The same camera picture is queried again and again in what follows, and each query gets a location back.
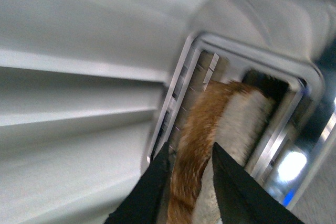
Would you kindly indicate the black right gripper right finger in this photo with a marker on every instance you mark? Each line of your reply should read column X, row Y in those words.
column 240, row 198

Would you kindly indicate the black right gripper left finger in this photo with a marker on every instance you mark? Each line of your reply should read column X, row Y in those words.
column 143, row 202

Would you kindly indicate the slice of brown bread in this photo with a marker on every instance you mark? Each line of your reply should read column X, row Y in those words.
column 231, row 114

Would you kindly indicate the beige two-slot toaster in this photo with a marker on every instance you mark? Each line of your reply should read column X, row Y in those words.
column 273, row 45

